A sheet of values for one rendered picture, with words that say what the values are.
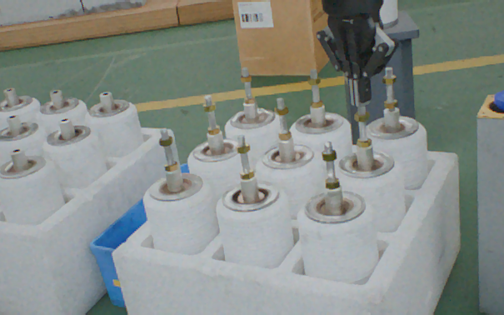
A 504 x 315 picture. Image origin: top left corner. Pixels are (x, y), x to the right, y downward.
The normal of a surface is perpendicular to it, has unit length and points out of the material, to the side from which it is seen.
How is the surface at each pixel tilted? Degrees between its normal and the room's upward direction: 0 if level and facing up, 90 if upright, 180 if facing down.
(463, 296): 0
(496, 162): 90
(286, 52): 89
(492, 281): 90
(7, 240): 90
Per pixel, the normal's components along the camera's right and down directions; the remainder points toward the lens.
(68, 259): 0.89, 0.07
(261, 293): -0.46, 0.44
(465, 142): -0.15, -0.89
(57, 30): -0.01, 0.44
